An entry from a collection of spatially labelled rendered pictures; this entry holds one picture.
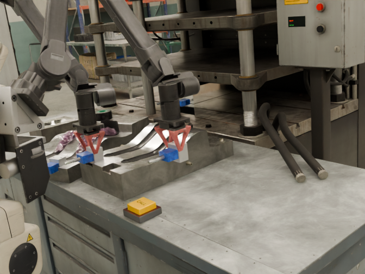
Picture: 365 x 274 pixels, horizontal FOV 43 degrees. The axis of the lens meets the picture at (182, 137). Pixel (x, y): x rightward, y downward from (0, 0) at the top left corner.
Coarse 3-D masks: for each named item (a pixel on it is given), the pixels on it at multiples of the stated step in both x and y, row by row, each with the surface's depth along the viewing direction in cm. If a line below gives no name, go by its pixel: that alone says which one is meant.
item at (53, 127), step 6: (48, 120) 229; (54, 120) 228; (60, 120) 228; (66, 120) 225; (72, 120) 223; (78, 120) 224; (48, 126) 217; (54, 126) 216; (60, 126) 218; (66, 126) 220; (72, 126) 222; (30, 132) 222; (36, 132) 216; (42, 132) 212; (48, 132) 214; (54, 132) 216; (60, 132) 218; (48, 138) 215
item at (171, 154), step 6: (168, 144) 140; (174, 144) 139; (180, 144) 138; (186, 144) 139; (162, 150) 138; (168, 150) 138; (174, 150) 137; (186, 150) 139; (162, 156) 136; (168, 156) 135; (174, 156) 137; (180, 156) 138; (186, 156) 139; (150, 162) 133; (168, 162) 136; (180, 162) 138
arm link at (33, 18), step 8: (16, 0) 153; (24, 0) 154; (32, 0) 155; (16, 8) 155; (24, 8) 153; (32, 8) 154; (24, 16) 153; (32, 16) 153; (40, 16) 154; (32, 24) 152; (40, 24) 152; (40, 32) 151; (40, 40) 152; (72, 56) 151; (72, 64) 149; (80, 64) 150; (72, 72) 148; (72, 80) 148; (72, 88) 151
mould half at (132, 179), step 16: (144, 128) 175; (192, 128) 164; (128, 144) 171; (160, 144) 162; (192, 144) 158; (208, 144) 163; (224, 144) 168; (112, 160) 153; (144, 160) 150; (160, 160) 150; (192, 160) 159; (208, 160) 164; (96, 176) 152; (112, 176) 144; (128, 176) 142; (144, 176) 146; (160, 176) 150; (176, 176) 155; (112, 192) 146; (128, 192) 143
